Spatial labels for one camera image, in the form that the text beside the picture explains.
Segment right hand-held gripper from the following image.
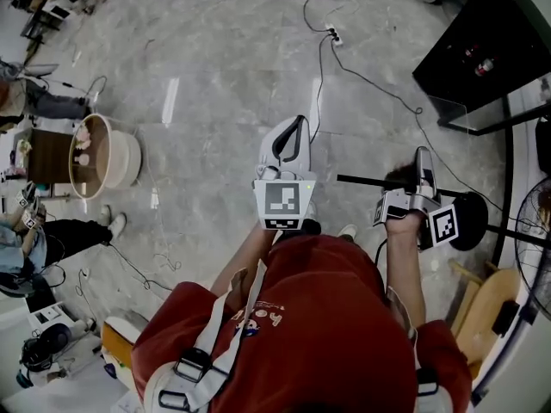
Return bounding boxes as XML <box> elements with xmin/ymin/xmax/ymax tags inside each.
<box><xmin>373</xmin><ymin>146</ymin><xmax>461</xmax><ymax>251</ymax></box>

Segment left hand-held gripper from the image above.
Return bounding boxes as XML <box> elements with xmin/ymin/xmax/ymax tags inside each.
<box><xmin>252</xmin><ymin>115</ymin><xmax>318</xmax><ymax>231</ymax></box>

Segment person's left forearm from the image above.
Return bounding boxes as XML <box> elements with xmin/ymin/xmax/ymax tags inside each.
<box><xmin>209</xmin><ymin>228</ymin><xmax>276</xmax><ymax>301</ymax></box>

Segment person's right forearm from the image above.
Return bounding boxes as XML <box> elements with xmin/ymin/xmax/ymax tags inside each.
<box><xmin>384</xmin><ymin>210</ymin><xmax>428</xmax><ymax>331</ymax></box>

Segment black metal cabinet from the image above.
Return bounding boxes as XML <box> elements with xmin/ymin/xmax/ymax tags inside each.
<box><xmin>412</xmin><ymin>0</ymin><xmax>551</xmax><ymax>136</ymax></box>

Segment person's right hand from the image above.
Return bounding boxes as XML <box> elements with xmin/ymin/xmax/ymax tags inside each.
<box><xmin>386</xmin><ymin>161</ymin><xmax>415</xmax><ymax>181</ymax></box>

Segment black round stand base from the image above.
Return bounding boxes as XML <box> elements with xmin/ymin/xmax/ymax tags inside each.
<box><xmin>447</xmin><ymin>177</ymin><xmax>551</xmax><ymax>317</ymax></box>

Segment person's black trousers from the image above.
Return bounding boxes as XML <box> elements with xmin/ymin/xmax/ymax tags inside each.
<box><xmin>271</xmin><ymin>217</ymin><xmax>323</xmax><ymax>247</ymax></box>

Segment white power strip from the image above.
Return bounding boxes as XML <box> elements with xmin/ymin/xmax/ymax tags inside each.
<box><xmin>325</xmin><ymin>23</ymin><xmax>345</xmax><ymax>47</ymax></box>

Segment round wooden tub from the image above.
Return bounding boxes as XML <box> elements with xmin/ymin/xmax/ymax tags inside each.
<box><xmin>68</xmin><ymin>113</ymin><xmax>143</xmax><ymax>200</ymax></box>

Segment black box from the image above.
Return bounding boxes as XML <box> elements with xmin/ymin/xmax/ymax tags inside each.
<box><xmin>492</xmin><ymin>300</ymin><xmax>521</xmax><ymax>337</ymax></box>

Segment person's red shirt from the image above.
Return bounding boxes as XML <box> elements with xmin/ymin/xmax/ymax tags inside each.
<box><xmin>131</xmin><ymin>234</ymin><xmax>473</xmax><ymax>413</ymax></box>

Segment dark brown wooden cabinet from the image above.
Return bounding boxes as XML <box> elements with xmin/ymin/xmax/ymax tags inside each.
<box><xmin>26</xmin><ymin>127</ymin><xmax>77</xmax><ymax>185</ymax></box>

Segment black metal desk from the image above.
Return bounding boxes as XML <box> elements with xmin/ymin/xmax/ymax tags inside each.
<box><xmin>19</xmin><ymin>0</ymin><xmax>72</xmax><ymax>45</ymax></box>

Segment white open box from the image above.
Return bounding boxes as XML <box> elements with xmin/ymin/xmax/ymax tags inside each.
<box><xmin>26</xmin><ymin>302</ymin><xmax>66</xmax><ymax>333</ymax></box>

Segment black round device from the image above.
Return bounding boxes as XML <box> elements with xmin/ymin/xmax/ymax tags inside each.
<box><xmin>21</xmin><ymin>323</ymin><xmax>73</xmax><ymax>372</ymax></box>

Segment long black power cable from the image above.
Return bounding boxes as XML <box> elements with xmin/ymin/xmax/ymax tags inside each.
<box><xmin>331</xmin><ymin>40</ymin><xmax>507</xmax><ymax>214</ymax></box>

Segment short black power cable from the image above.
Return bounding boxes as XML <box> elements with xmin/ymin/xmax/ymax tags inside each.
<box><xmin>309</xmin><ymin>34</ymin><xmax>326</xmax><ymax>144</ymax></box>

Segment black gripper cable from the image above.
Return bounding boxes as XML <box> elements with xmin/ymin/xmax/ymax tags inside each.
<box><xmin>373</xmin><ymin>237</ymin><xmax>391</xmax><ymax>274</ymax></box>

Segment grey harness strap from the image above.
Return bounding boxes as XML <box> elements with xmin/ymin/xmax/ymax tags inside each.
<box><xmin>385</xmin><ymin>286</ymin><xmax>455</xmax><ymax>413</ymax></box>
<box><xmin>144</xmin><ymin>259</ymin><xmax>269</xmax><ymax>413</ymax></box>

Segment black looped floor cable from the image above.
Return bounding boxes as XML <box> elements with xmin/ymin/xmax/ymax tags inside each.
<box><xmin>59</xmin><ymin>74</ymin><xmax>108</xmax><ymax>108</ymax></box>

